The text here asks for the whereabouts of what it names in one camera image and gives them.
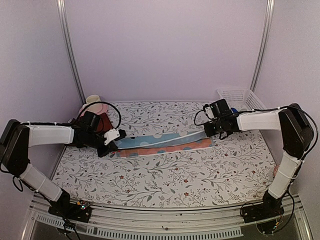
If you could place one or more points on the right aluminium frame post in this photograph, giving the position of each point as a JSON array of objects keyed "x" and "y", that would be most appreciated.
[{"x": 263, "y": 43}]

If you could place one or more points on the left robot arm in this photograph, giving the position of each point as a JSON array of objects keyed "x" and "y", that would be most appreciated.
[{"x": 19, "y": 137}]

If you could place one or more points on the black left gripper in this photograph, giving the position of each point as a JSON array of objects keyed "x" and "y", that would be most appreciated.
[{"x": 111, "y": 147}]

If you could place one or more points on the pink saucer plate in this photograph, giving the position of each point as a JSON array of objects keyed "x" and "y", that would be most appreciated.
[{"x": 96, "y": 108}]

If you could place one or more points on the left aluminium frame post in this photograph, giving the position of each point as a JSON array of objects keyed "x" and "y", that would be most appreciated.
[{"x": 61, "y": 7}]

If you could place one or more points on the dark red towel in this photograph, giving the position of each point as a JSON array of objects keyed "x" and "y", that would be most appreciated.
[{"x": 92, "y": 122}]

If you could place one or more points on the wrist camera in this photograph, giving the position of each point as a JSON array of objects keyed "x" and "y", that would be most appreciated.
[
  {"x": 208, "y": 111},
  {"x": 113, "y": 135}
]

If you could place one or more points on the blue patterned towel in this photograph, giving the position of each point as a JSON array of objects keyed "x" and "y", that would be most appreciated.
[{"x": 162, "y": 143}]

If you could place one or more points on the front aluminium rail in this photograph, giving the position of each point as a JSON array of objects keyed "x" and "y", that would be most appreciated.
[{"x": 110, "y": 222}]

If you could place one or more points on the aluminium frame post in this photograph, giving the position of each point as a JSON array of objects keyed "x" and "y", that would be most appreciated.
[
  {"x": 263, "y": 43},
  {"x": 61, "y": 7}
]

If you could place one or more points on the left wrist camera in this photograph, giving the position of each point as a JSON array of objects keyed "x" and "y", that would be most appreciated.
[{"x": 113, "y": 135}]

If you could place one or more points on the white plastic basket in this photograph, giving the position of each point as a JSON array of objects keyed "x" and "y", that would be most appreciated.
[{"x": 241, "y": 99}]

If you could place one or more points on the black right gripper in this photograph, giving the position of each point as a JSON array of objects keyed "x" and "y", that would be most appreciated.
[{"x": 210, "y": 132}]

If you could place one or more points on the pink object at right edge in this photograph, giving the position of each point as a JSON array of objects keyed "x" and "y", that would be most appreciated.
[{"x": 275, "y": 170}]

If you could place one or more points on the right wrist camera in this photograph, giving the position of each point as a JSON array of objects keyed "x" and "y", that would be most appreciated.
[{"x": 208, "y": 111}]

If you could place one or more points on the cream ribbed mug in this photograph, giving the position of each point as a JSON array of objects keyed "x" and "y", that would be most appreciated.
[{"x": 92, "y": 99}]

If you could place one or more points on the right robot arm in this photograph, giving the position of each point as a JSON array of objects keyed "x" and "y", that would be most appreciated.
[{"x": 299, "y": 136}]

